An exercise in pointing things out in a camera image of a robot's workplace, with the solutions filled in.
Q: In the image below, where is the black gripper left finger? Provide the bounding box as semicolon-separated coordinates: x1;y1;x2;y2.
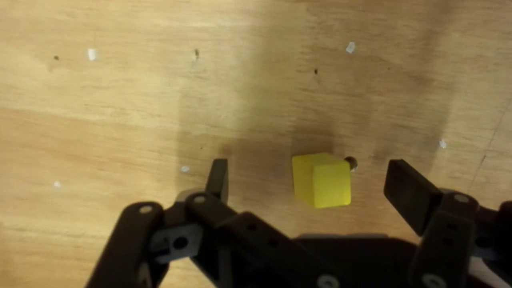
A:
87;157;349;288

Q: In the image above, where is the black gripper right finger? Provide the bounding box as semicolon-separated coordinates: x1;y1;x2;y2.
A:
383;159;512;288

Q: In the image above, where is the small yellow cube block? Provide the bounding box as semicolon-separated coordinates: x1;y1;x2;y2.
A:
292;152;354;210

